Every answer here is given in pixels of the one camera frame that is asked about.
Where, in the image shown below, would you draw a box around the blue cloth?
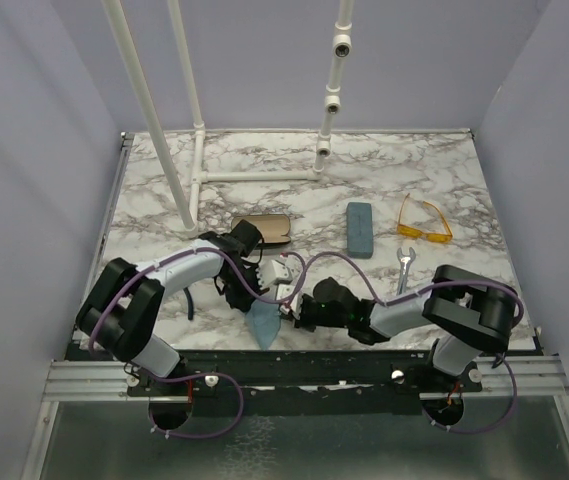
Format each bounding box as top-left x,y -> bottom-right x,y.
245,301 -> 281,350

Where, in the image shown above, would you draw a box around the black cylinder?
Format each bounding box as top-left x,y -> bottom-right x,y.
230,213 -> 293,249

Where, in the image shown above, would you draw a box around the blue-grey glasses case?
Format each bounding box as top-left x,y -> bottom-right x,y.
346,202 -> 374,259

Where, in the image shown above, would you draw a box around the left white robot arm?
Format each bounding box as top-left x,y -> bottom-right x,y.
76,220 -> 265,395

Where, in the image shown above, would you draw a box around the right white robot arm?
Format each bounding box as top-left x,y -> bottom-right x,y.
289,265 -> 524,391

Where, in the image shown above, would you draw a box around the orange sunglasses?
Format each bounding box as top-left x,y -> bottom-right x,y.
396,193 -> 454,244

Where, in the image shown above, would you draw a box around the silver wrench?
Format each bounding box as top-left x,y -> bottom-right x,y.
396,247 -> 416,296

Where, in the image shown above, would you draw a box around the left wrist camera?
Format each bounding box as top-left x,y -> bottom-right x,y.
256,260 -> 293,290

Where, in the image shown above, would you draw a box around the blue-handled pliers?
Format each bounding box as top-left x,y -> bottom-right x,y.
183,287 -> 195,321

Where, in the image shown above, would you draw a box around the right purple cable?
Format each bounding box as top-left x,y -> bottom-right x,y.
283,252 -> 525,436

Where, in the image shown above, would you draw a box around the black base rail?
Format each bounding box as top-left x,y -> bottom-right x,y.
123,350 -> 482,425

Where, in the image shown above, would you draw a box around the white PVC pipe frame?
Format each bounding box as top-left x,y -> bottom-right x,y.
102,1 -> 354,238

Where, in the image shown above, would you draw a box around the aluminium extrusion rail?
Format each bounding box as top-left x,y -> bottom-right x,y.
43,359 -> 135,401

